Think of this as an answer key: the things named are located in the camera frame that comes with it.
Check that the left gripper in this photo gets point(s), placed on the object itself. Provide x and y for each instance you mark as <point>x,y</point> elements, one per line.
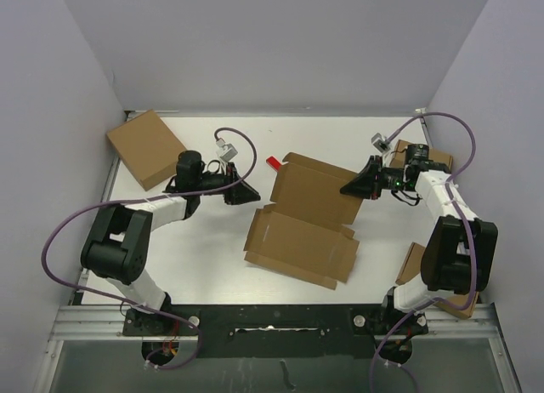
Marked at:
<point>240,192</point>

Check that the red rectangular block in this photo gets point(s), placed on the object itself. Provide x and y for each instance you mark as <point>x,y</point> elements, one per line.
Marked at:
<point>274,163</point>

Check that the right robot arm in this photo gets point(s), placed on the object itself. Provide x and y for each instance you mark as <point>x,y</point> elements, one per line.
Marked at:
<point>455,265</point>

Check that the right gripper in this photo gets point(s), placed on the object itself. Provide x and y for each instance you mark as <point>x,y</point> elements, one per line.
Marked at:
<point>364,184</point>

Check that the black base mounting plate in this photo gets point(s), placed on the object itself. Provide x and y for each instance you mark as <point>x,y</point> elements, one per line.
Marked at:
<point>280,331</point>

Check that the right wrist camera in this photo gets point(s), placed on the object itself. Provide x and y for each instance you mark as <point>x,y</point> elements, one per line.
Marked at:
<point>381,143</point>

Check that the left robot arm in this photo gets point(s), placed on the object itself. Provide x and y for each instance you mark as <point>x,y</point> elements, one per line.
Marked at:
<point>118,243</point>

